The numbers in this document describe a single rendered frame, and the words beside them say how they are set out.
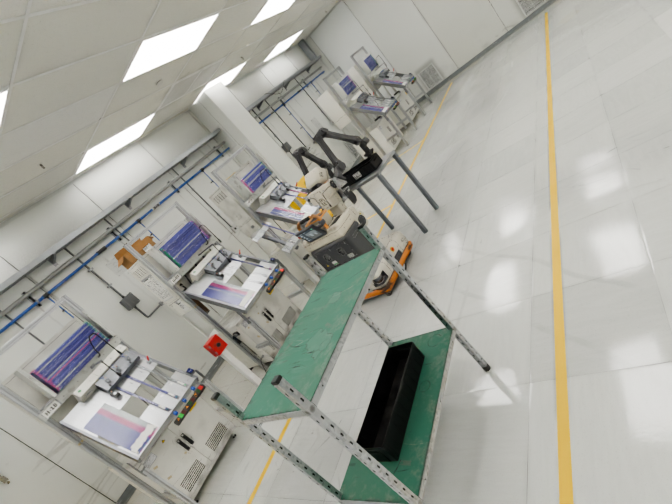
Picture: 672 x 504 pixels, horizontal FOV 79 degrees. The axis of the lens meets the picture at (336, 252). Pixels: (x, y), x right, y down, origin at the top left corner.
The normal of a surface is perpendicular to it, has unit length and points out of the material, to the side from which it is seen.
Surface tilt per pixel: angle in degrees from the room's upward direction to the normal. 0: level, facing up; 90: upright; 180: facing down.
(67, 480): 90
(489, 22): 90
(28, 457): 90
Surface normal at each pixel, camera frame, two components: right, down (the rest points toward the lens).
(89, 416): 0.04, -0.74
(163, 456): 0.66, -0.36
